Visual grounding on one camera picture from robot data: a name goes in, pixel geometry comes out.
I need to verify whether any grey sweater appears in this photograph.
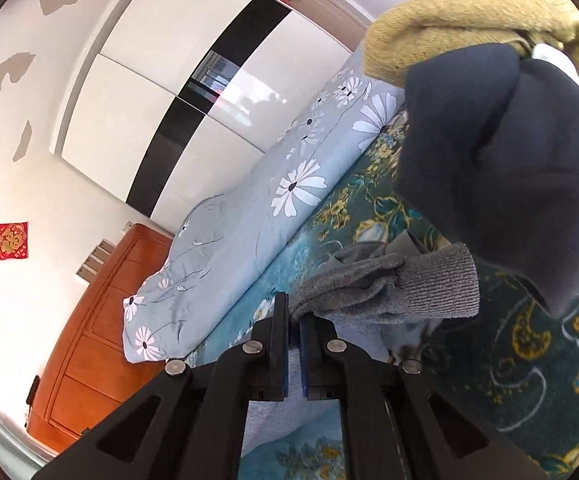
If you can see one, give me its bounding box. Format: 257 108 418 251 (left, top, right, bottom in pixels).
242 230 481 461

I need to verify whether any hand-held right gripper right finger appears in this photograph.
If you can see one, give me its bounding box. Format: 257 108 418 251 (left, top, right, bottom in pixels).
299 310 550 480

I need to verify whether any dark navy garment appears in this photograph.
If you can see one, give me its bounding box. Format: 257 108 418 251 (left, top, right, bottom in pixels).
393 42 579 318

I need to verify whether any mustard yellow knit sweater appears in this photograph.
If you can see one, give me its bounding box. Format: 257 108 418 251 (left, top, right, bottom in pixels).
363 0 579 116

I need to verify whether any light blue daisy quilt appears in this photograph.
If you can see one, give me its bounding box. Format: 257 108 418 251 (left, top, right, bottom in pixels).
122 40 405 363

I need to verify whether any white wall switch panel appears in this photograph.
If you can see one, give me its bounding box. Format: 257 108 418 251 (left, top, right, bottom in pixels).
76 239 116 281

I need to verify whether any teal floral blanket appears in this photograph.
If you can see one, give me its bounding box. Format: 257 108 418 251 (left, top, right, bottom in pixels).
184 110 579 480

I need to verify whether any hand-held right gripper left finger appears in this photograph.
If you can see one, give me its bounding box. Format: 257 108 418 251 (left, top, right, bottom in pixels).
32 291 290 480

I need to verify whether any white wardrobe with black stripe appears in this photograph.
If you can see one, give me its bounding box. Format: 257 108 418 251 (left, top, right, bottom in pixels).
52 0 365 221

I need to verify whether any red paper wall decoration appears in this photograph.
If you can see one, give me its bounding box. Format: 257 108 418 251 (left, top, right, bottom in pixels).
0 221 30 261

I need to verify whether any white cloth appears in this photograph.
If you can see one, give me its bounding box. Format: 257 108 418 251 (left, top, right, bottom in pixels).
532 42 579 86

